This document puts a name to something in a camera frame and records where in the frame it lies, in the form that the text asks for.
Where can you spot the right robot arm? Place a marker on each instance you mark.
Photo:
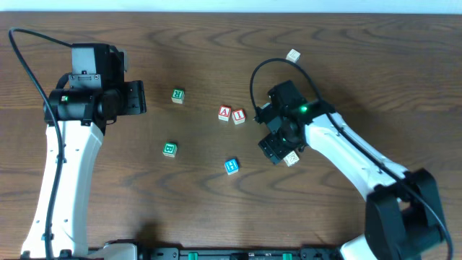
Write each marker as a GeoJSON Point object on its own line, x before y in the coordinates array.
{"type": "Point", "coordinates": [403, 213]}

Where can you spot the blue letter H block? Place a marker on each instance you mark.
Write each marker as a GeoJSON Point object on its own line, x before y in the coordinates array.
{"type": "Point", "coordinates": [231, 166]}

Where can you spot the black mounting rail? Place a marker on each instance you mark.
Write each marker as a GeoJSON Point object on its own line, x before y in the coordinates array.
{"type": "Point", "coordinates": [176, 252]}

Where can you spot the green letter R block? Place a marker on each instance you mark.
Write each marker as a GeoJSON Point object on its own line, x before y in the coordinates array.
{"type": "Point", "coordinates": [178, 96]}

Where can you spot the white block with blue D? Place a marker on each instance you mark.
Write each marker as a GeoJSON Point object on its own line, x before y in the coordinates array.
{"type": "Point", "coordinates": [291, 158]}

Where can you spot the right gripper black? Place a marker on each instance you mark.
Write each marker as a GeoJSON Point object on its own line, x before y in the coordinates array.
{"type": "Point", "coordinates": [271, 149]}

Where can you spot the plain white block far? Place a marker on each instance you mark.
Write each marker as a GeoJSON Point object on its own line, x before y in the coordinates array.
{"type": "Point", "coordinates": [293, 56]}

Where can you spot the green letter B block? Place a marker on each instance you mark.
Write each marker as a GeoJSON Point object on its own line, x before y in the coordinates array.
{"type": "Point", "coordinates": [170, 149]}

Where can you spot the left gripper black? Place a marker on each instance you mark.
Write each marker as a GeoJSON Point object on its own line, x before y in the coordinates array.
{"type": "Point", "coordinates": [135, 97]}

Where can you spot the red letter I block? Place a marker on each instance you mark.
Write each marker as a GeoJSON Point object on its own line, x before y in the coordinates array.
{"type": "Point", "coordinates": [238, 116]}

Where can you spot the red letter A block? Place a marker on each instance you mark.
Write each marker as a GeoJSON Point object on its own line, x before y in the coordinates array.
{"type": "Point", "coordinates": [224, 113]}

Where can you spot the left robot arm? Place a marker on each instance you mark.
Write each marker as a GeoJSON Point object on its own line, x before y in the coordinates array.
{"type": "Point", "coordinates": [75, 131]}

